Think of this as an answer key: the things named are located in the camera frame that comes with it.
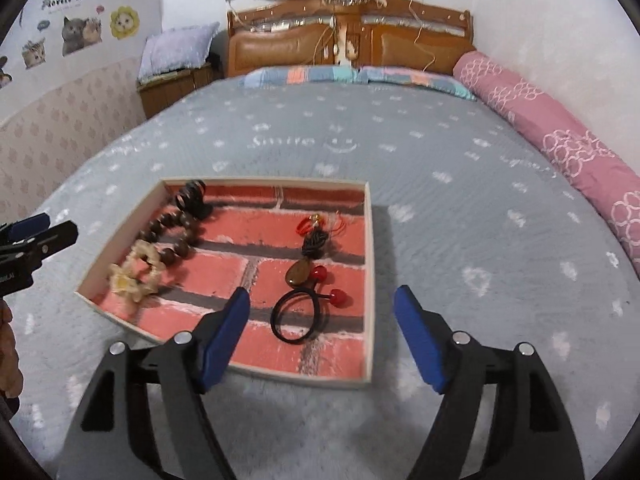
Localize red string bracelet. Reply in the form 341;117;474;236
296;212;351;238

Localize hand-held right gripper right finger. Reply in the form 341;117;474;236
394;285;586;480

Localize wooden nightstand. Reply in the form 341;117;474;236
136;62;223;120

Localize yellow flower cat sticker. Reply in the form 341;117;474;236
110;5;138;39

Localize purple dotted pillow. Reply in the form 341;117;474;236
137;21;221;81

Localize pink rolled quilt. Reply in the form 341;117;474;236
452;50;640;278

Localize person's left hand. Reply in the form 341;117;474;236
0;305;23;398

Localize wooden bed headboard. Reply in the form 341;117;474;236
226;0;476;80

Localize black hair tie red balls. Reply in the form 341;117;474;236
271;265;353;346

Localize grey flower print blanket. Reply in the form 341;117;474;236
0;77;640;480

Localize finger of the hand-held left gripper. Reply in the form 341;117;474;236
0;212;51;246
20;221;80;263

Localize cream flower scrunchie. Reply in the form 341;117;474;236
107;240;173;303

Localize tabby kitten wall sticker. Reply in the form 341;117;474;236
21;38;47;68

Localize grey cats wall sticker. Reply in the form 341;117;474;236
61;16;103;57

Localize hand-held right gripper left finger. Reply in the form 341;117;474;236
61;287;251;480

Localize black cord amber pendant necklace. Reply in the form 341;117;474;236
285;230;333;288

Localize plaid pillow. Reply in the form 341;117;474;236
242;65;366;88
357;66;478;103

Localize small doll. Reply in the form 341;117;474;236
335;22;363;67

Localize brown wooden bead bracelet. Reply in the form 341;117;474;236
137;210;203;266

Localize black hair clip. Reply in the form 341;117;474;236
175;180;213;221

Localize brick pattern jewelry tray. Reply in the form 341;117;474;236
74;176;376;391

